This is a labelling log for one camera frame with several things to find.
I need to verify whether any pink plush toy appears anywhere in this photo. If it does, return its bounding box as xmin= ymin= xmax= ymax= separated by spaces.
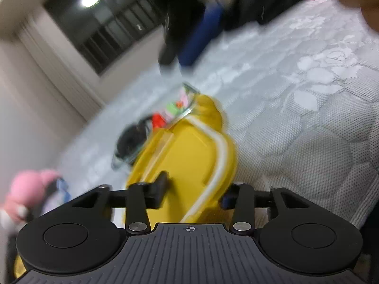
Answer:
xmin=0 ymin=169 xmax=60 ymax=231

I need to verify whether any dark round item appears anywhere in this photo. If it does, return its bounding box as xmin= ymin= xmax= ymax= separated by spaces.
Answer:
xmin=112 ymin=118 xmax=153 ymax=170

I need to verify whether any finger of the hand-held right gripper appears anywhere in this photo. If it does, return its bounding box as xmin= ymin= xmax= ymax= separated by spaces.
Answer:
xmin=177 ymin=5 xmax=226 ymax=67

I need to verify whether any beige curtain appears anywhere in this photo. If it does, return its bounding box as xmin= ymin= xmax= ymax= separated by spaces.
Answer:
xmin=15 ymin=21 xmax=106 ymax=122

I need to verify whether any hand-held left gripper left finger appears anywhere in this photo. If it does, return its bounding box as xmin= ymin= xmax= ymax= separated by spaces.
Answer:
xmin=70 ymin=171 xmax=169 ymax=235

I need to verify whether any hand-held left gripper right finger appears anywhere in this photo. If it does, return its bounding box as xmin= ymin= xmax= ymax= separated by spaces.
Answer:
xmin=219 ymin=183 xmax=312 ymax=236

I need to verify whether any small blue white pouch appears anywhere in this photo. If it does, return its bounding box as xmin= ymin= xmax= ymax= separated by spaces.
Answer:
xmin=56 ymin=178 xmax=72 ymax=200

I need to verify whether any small red item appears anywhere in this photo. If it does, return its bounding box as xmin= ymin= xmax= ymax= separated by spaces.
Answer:
xmin=152 ymin=113 xmax=166 ymax=130

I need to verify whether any dark window with railing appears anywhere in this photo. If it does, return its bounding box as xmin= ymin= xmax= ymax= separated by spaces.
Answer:
xmin=43 ymin=0 xmax=166 ymax=75

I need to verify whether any floral zip pouch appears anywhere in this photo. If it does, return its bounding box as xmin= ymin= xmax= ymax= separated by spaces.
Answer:
xmin=165 ymin=83 xmax=199 ymax=125

